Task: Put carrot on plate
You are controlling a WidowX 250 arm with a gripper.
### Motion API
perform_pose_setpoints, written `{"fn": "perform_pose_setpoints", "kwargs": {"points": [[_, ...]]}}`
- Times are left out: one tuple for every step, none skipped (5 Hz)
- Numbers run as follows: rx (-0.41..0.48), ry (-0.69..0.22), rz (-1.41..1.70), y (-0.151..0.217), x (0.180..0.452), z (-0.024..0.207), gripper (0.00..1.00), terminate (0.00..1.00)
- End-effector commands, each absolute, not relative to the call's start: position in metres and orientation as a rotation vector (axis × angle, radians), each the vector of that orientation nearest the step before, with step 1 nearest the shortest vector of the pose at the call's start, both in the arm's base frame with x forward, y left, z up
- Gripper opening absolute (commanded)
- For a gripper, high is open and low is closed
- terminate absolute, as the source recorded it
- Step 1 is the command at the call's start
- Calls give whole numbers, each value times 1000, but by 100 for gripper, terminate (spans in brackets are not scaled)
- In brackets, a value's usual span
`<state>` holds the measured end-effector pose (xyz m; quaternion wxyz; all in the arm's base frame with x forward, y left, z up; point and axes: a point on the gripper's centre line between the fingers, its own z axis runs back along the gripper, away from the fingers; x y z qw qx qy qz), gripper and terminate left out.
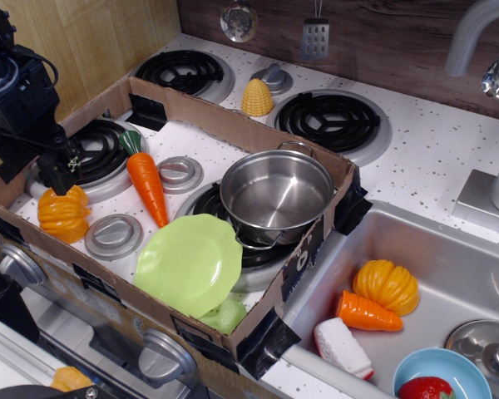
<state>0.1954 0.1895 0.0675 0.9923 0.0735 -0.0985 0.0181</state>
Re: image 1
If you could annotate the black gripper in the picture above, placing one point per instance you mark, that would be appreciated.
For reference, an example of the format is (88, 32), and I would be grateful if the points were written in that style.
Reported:
(57, 157)

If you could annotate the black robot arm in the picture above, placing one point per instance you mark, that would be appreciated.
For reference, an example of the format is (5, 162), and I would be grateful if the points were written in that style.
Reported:
(28, 128)

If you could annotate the light green plastic plate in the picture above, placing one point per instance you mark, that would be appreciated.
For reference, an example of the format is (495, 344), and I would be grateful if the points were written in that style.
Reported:
(191, 265)

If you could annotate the green toy vegetable under plate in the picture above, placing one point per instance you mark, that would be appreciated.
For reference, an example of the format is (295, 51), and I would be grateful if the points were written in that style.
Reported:
(226, 317)

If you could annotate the orange toy carrot piece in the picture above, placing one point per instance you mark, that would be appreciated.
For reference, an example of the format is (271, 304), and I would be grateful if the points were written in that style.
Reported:
(362, 313)

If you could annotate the front left black burner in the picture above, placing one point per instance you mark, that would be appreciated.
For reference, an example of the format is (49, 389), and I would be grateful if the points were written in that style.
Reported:
(103, 159)

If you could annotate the black burner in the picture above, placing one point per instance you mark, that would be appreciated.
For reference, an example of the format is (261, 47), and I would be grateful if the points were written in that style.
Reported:
(103, 159)
(259, 267)
(192, 72)
(340, 121)

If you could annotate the orange toy pumpkin in fence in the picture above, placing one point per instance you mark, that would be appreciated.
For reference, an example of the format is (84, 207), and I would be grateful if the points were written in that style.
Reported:
(64, 216)

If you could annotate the silver stove knob lower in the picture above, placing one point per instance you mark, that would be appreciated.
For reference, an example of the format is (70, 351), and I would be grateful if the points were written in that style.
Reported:
(114, 237)

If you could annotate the silver stove knob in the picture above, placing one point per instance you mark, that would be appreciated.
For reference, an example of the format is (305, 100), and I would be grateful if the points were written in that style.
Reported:
(114, 237)
(180, 174)
(275, 78)

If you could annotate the silver front panel knob left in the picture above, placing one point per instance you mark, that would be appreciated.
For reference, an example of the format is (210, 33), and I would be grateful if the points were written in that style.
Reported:
(18, 266)

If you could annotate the silver panel knob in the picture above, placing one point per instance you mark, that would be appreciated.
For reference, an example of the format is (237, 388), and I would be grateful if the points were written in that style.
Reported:
(18, 266)
(163, 360)

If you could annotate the silver stove knob upper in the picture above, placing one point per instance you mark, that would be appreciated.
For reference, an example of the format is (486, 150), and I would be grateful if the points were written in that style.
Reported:
(180, 174)

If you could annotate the brown cardboard fence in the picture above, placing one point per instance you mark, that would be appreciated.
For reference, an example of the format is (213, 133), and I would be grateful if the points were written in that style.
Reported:
(262, 337)

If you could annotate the back left black burner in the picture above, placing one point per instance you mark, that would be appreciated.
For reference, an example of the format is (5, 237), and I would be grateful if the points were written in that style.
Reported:
(192, 72)

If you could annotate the yellow toy corn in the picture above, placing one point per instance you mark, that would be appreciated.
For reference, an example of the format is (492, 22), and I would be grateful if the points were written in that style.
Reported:
(257, 99)

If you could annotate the stainless steel pot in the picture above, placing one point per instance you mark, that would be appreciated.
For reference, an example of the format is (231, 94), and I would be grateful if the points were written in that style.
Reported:
(274, 196)

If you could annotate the silver front panel knob right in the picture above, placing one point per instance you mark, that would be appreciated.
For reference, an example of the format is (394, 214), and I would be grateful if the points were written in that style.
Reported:
(163, 360)

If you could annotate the hanging metal strainer ladle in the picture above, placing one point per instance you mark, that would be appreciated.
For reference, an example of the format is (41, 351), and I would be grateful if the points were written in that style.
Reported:
(238, 21)

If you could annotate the front right black burner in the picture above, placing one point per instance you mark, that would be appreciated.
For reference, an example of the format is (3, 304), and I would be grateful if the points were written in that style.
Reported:
(259, 267)

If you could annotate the silver stove knob back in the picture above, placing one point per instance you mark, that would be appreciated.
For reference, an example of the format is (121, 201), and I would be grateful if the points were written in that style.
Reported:
(275, 78)

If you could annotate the back right black burner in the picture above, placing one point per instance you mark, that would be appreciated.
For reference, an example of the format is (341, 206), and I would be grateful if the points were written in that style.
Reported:
(340, 121)

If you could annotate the hanging metal spatula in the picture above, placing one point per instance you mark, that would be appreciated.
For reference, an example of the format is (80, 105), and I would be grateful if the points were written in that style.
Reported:
(315, 35)

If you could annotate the white red toy cheese wedge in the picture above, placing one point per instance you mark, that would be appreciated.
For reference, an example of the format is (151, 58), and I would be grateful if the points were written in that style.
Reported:
(337, 345)

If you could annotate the orange toy pumpkin in sink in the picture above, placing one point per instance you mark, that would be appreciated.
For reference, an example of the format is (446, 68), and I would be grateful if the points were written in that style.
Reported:
(390, 286)

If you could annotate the silver sink basin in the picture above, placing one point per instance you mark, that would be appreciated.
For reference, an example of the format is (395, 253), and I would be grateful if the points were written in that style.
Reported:
(458, 277)

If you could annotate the silver faucet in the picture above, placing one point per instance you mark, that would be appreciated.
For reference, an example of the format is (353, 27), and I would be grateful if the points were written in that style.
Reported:
(478, 202)

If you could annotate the red toy strawberry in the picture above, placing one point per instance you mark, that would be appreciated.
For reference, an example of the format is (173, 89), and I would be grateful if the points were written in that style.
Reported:
(426, 388)

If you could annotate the light blue bowl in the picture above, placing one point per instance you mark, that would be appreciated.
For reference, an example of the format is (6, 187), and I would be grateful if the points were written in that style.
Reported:
(452, 374)

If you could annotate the silver sink drain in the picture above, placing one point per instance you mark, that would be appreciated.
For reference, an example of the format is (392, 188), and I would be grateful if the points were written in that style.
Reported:
(478, 341)

